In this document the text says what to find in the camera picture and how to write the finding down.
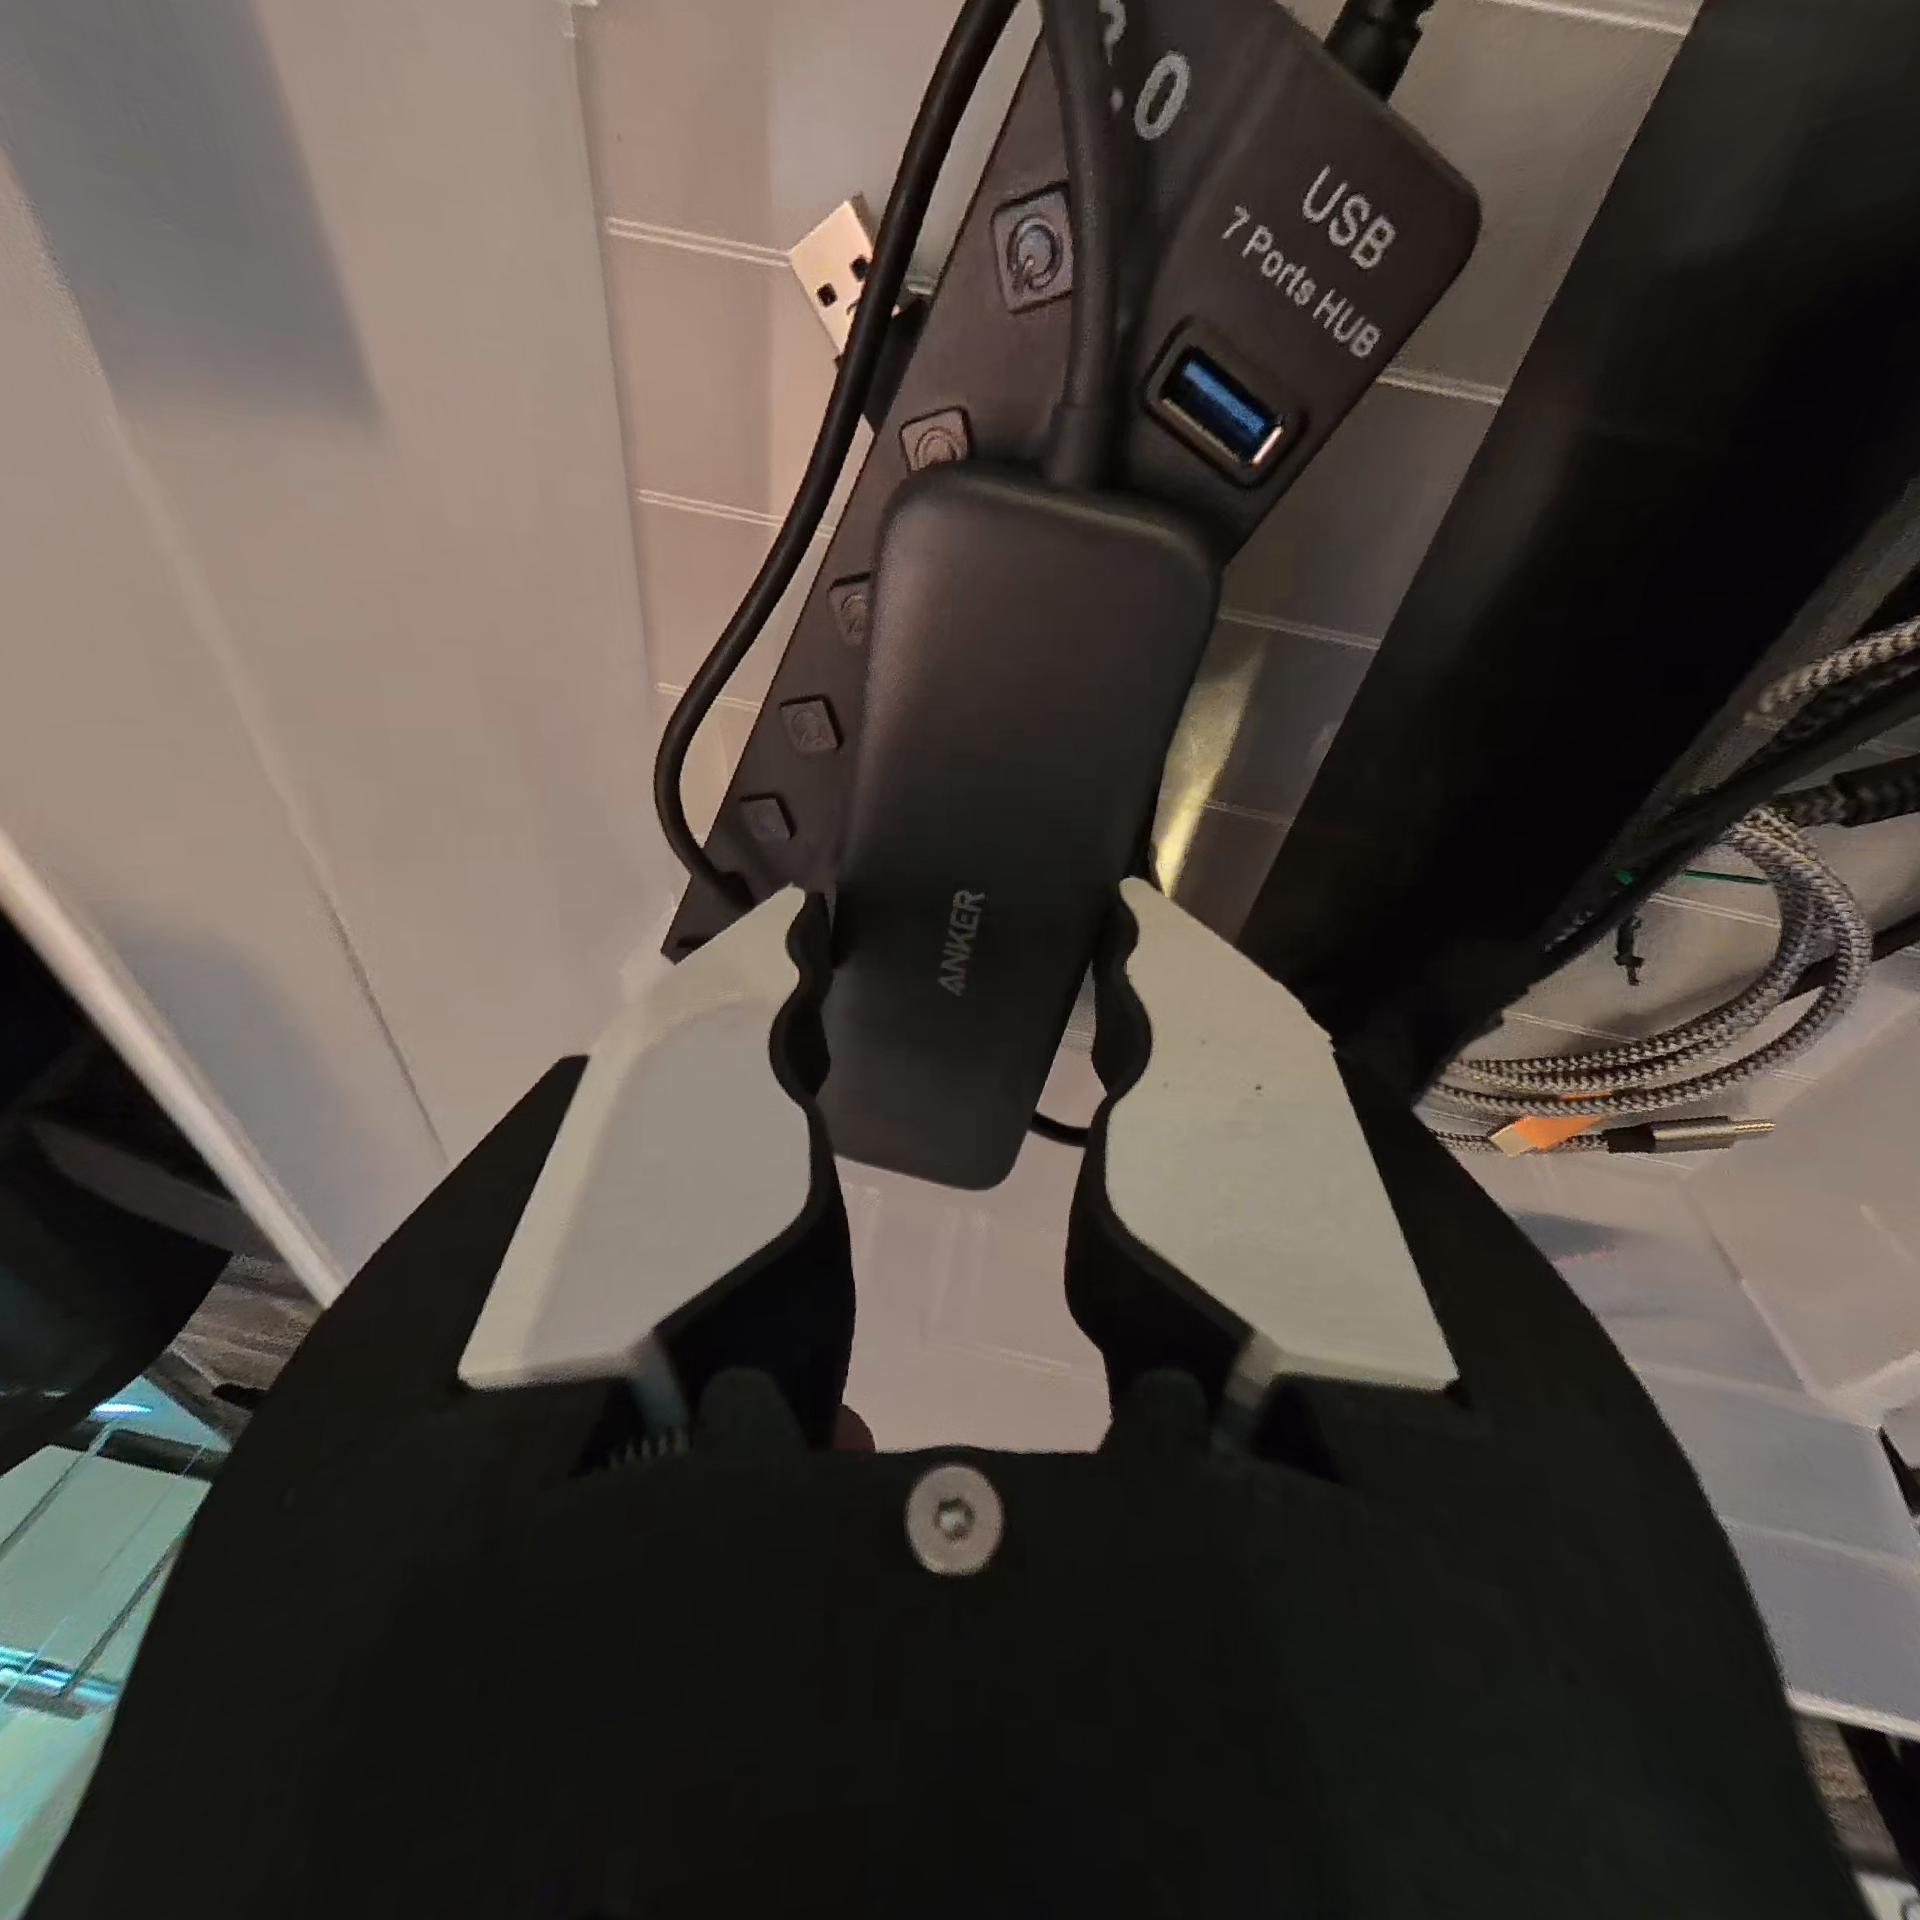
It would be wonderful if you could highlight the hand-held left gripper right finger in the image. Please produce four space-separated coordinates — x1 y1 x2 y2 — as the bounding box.
1068 868 1464 1469

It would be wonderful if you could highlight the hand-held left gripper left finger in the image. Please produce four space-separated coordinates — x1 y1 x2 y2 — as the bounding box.
455 883 859 1445

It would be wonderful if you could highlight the slim black usb hub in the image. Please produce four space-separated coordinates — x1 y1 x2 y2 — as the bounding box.
808 460 1228 1191

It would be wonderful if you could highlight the silver braided usb cable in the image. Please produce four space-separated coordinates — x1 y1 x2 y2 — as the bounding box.
1416 612 1920 1152

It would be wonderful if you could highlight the clear plastic bin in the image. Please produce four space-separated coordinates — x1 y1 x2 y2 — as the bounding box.
0 0 1920 1724

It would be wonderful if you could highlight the black bin divider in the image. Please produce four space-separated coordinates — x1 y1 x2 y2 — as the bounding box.
1245 0 1920 1075

